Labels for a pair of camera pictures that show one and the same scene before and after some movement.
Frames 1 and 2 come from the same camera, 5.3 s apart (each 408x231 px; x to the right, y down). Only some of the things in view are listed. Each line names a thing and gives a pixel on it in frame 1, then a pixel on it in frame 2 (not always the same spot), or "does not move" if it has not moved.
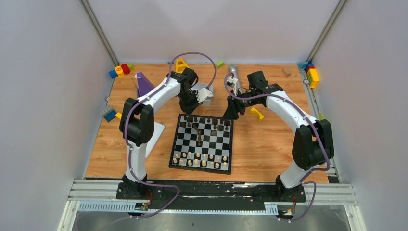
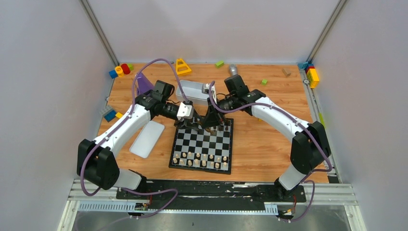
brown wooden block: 286,71 does not move
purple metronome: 143,84 does not move
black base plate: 179,194 does not move
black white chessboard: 203,143 does not move
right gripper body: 241,105 to 228,103
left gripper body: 188,105 to 188,120
